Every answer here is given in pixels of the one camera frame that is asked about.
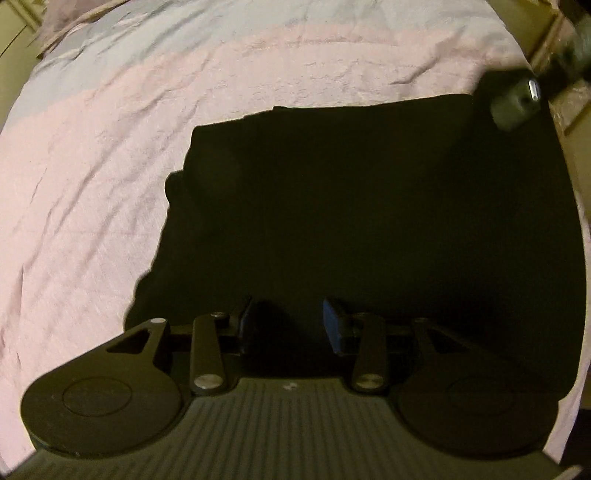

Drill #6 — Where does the mauve pillow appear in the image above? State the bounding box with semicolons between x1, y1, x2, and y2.
38;0;127;55

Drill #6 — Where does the black zip fleece jacket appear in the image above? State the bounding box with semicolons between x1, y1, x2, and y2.
125;95;586;399

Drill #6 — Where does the pink grey bedspread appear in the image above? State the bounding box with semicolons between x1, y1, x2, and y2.
0;0;588;462

